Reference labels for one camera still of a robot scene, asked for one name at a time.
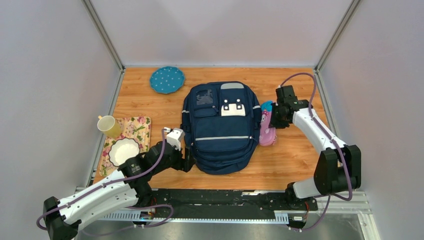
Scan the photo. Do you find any pink cartoon pencil case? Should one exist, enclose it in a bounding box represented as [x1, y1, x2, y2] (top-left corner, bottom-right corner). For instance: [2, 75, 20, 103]
[259, 100, 277, 147]

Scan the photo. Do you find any navy blue backpack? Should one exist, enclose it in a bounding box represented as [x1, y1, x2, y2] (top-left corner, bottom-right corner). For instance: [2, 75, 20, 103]
[180, 81, 262, 175]

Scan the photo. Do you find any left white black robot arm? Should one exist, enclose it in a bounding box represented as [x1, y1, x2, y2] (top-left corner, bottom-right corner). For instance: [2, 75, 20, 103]
[36, 141, 196, 240]

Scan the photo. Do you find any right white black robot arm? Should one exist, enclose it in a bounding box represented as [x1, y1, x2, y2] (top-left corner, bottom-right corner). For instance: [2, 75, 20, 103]
[269, 85, 362, 210]

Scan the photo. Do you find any floral placemat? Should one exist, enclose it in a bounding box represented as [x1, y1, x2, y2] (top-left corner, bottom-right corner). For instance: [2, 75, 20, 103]
[96, 116, 152, 177]

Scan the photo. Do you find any white scalloped bowl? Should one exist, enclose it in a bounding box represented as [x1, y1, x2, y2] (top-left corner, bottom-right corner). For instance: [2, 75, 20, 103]
[108, 138, 140, 167]

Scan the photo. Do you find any yellow mug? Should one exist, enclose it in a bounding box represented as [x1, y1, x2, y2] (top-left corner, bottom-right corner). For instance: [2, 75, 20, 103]
[96, 115, 123, 139]

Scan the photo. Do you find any teal polka dot plate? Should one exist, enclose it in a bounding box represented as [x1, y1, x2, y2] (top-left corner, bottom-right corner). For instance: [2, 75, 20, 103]
[149, 66, 186, 94]

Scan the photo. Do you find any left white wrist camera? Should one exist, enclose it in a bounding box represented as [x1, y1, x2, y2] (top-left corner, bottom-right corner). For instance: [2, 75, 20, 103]
[164, 127, 185, 151]

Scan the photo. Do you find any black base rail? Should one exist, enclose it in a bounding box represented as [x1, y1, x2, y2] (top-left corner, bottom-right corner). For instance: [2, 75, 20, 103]
[119, 188, 319, 220]

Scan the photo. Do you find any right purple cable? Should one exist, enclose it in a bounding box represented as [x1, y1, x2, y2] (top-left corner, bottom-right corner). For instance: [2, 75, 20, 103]
[279, 72, 354, 233]

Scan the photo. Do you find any purple cable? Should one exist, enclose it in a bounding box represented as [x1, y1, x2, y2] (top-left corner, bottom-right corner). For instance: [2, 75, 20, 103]
[35, 127, 175, 233]
[279, 72, 354, 233]

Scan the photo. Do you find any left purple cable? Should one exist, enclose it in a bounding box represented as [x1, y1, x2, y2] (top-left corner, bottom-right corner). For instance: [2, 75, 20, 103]
[35, 127, 175, 233]

